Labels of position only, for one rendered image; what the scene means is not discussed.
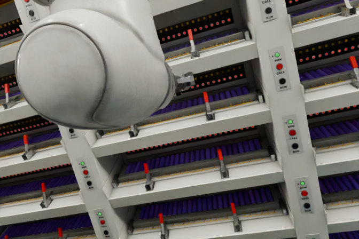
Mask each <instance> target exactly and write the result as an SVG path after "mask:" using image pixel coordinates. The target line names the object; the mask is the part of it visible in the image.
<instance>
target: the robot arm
mask: <svg viewBox="0 0 359 239"><path fill-rule="evenodd" d="M33 1H34V2H35V3H37V4H39V5H41V6H49V10H50V15H49V16H48V17H46V18H44V19H43V20H41V21H39V22H38V23H37V24H36V25H35V26H33V27H32V28H31V29H30V30H29V31H28V32H27V33H26V34H25V36H24V37H23V38H22V40H21V42H20V44H19V46H18V49H17V53H16V57H15V75H16V79H17V83H18V87H19V89H20V92H21V94H22V95H23V97H24V99H25V100H26V102H27V103H28V104H29V105H30V107H31V108H32V109H33V110H34V111H35V112H36V113H38V114H39V115H40V116H42V117H43V118H45V119H46V120H48V121H50V122H52V123H55V124H58V125H61V126H64V127H67V128H72V129H80V130H111V129H119V128H123V127H126V126H131V125H133V124H136V123H138V122H141V121H142V120H144V119H146V118H147V117H149V116H150V115H152V114H153V113H154V112H156V111H159V109H160V110H162V109H164V108H165V107H166V106H167V105H168V104H169V103H170V101H171V100H172V98H173V97H174V96H179V95H182V93H181V90H183V91H187V90H188V89H189V88H190V87H192V86H194V85H195V82H194V77H193V73H192V72H188V73H186V74H183V75H182V77H180V76H178V75H174V74H173V72H172V69H171V67H170V66H169V64H167V63H166V62H165V56H164V54H163V51H162V48H161V45H160V42H159V39H158V35H157V31H156V28H155V24H154V20H153V16H152V11H151V6H150V0H33Z"/></svg>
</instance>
